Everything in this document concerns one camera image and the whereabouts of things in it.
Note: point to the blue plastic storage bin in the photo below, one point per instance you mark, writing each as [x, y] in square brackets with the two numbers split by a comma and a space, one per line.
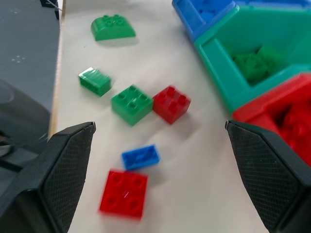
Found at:
[194, 17]

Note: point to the red plastic storage bin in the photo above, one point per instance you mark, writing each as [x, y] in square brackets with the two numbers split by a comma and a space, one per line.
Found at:
[262, 109]

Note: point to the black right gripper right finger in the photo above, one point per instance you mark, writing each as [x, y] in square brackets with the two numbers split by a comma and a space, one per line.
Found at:
[262, 170]

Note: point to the blue bricks pile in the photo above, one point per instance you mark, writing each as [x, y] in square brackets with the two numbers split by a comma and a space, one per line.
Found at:
[209, 11]

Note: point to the green plastic storage bin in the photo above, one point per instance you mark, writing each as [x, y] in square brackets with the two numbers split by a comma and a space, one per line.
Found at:
[218, 60]

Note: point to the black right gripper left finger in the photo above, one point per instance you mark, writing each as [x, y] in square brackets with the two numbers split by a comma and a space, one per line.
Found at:
[60, 170]

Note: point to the flat red square building brick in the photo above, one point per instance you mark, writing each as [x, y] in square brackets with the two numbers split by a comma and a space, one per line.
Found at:
[124, 193]

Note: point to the green square building brick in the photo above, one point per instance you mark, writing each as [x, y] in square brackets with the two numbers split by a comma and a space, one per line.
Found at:
[131, 104]

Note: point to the small blue building brick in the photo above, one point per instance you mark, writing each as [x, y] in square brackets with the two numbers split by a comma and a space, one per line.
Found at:
[141, 157]

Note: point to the tall red square building brick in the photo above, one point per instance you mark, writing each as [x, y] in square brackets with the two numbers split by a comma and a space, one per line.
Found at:
[172, 104]

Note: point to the black stand foot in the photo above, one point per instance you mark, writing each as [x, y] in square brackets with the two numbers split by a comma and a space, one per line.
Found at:
[49, 4]

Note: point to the small green building brick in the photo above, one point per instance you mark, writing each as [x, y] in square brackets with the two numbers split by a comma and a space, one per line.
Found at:
[95, 82]

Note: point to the green bricks pile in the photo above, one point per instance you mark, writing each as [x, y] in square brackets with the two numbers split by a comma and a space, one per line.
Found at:
[257, 63]

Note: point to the red bricks pile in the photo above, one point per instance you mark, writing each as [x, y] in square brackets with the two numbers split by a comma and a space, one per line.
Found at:
[296, 126]

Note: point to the green curved building brick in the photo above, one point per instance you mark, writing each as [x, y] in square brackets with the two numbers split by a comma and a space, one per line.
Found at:
[112, 28]

